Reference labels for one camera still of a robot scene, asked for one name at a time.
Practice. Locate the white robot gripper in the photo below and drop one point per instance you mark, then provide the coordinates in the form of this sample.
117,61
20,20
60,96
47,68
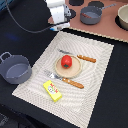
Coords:
59,10

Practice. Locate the brown toy sausage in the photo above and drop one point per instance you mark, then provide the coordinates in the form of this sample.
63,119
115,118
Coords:
85,15

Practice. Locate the red toy tomato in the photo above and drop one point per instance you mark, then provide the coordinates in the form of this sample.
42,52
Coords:
66,61

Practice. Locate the grey toy pot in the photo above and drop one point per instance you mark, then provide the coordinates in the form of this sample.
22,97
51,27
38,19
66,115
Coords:
15,69

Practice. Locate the grey toy saucepan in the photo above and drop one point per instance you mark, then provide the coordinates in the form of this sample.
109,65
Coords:
94,12

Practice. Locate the brown toy stove board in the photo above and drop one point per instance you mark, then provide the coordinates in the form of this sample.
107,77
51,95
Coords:
107,26

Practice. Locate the beige bowl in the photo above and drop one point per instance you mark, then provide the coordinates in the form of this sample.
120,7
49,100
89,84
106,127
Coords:
123,16

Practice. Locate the round wooden plate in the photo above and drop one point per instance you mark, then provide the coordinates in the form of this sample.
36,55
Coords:
71,72

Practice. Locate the beige woven placemat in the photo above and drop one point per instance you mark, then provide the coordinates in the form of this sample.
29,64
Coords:
76,105

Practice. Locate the yellow butter box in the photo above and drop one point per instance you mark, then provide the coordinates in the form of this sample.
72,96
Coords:
52,90

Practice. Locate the wooden handled toy knife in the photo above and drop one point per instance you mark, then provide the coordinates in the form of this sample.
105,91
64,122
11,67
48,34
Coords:
79,56

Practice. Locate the wooden handled toy fork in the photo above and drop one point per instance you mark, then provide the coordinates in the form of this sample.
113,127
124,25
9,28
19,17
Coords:
66,80

